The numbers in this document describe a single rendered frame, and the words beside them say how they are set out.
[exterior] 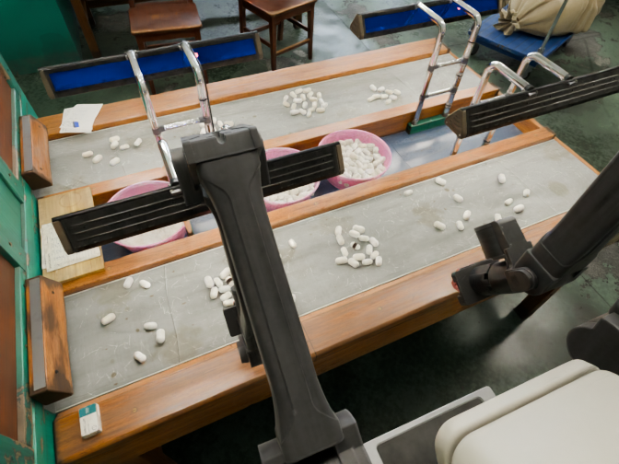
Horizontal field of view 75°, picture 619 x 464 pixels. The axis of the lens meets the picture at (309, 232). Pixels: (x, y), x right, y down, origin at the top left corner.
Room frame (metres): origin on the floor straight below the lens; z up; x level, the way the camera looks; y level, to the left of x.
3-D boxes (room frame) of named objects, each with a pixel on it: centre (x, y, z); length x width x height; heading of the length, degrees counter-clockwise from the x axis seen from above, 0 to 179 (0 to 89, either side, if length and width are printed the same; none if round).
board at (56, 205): (0.67, 0.69, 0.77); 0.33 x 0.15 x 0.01; 28
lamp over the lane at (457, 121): (1.05, -0.64, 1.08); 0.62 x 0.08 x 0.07; 118
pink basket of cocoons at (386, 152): (1.10, -0.14, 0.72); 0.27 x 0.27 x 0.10
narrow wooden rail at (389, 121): (1.20, 0.04, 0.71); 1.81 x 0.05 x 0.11; 118
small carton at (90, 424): (0.18, 0.44, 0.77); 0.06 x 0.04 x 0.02; 28
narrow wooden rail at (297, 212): (0.91, -0.11, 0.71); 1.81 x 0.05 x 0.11; 118
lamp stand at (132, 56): (1.03, 0.44, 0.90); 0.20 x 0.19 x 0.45; 118
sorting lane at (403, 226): (0.75, -0.20, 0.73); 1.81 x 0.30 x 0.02; 118
